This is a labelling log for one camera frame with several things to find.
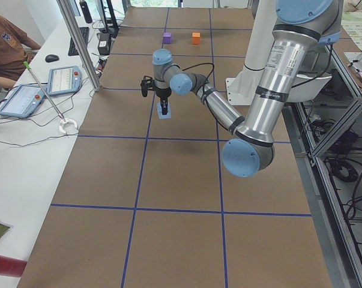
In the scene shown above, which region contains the black computer mouse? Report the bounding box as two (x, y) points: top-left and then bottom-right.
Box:
(45, 54), (59, 63)

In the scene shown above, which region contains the person in brown shirt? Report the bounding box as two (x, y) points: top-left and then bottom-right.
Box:
(0, 16), (41, 89)

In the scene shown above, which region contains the red cylinder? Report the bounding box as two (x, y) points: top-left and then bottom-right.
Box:
(0, 255), (28, 277)

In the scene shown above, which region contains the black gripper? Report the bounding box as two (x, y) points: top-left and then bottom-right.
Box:
(155, 87), (170, 116)

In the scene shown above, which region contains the blue teach pendant far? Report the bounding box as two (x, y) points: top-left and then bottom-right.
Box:
(47, 65), (82, 96)

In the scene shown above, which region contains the orange foam block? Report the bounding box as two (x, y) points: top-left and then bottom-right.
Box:
(192, 32), (201, 45)

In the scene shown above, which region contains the black power adapter box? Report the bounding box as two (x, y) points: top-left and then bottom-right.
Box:
(97, 33), (111, 56)

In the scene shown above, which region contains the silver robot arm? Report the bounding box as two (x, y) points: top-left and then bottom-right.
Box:
(141, 1), (343, 177)

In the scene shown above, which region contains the light blue foam block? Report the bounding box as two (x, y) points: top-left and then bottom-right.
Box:
(157, 103), (171, 119)

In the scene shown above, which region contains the green tipped metal rod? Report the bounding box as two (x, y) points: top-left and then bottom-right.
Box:
(23, 61), (67, 123)

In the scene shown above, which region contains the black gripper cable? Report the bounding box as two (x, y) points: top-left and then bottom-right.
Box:
(180, 62), (215, 91)

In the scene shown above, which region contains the purple foam block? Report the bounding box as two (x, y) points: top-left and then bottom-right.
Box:
(163, 32), (172, 44)

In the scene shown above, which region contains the aluminium frame post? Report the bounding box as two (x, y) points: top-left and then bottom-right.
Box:
(57, 0), (100, 92)

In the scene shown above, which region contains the blue teach pendant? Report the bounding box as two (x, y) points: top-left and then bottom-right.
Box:
(0, 85), (44, 118)
(47, 65), (82, 96)

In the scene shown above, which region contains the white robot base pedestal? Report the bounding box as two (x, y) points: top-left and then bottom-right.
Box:
(225, 0), (333, 106)

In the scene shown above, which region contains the black keyboard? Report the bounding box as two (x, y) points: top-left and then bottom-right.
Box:
(67, 26), (90, 57)

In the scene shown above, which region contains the blue teach pendant near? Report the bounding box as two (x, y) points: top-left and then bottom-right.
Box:
(0, 85), (44, 118)

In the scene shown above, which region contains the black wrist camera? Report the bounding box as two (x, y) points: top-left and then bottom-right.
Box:
(140, 76), (155, 97)

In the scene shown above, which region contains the black water bottle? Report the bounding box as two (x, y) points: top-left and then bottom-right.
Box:
(79, 0), (92, 23)

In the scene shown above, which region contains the white ring stand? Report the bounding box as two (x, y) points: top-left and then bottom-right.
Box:
(59, 118), (78, 134)

